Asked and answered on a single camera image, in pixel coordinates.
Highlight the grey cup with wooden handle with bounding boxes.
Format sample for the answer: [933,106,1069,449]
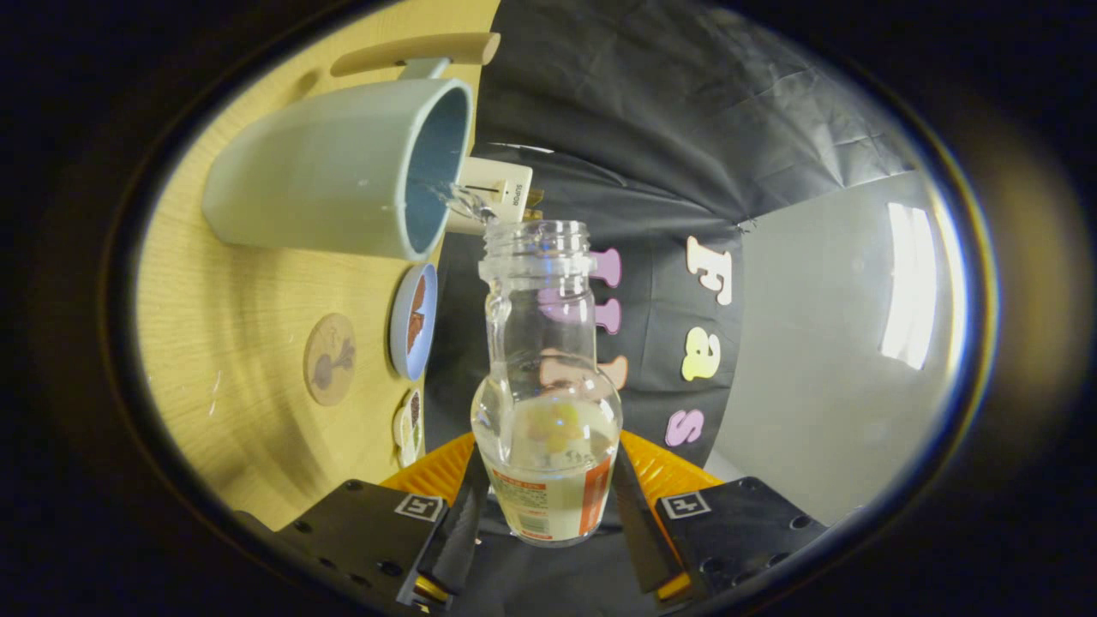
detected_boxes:
[201,33,502,262]

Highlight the blue round plate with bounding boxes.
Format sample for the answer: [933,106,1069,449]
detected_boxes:
[389,262,439,381]

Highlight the wooden table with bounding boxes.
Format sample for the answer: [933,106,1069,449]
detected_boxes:
[137,0,502,532]

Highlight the clear glass juice bottle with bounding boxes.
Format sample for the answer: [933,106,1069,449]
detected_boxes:
[470,219,624,548]

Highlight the round wooden printed coaster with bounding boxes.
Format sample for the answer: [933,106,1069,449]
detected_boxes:
[303,313,357,406]

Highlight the white box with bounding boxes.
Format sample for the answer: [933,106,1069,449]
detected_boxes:
[446,157,534,237]

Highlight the black backdrop cloth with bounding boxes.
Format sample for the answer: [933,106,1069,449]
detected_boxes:
[424,0,922,614]

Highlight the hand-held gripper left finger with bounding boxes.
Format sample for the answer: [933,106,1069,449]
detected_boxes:
[233,433,491,614]

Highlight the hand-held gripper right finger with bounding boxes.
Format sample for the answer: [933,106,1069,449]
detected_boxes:
[610,428,830,605]

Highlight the brown snack pieces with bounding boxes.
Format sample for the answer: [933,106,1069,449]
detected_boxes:
[408,276,428,354]

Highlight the small white plate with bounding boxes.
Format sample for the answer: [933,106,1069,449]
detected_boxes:
[393,387,425,468]

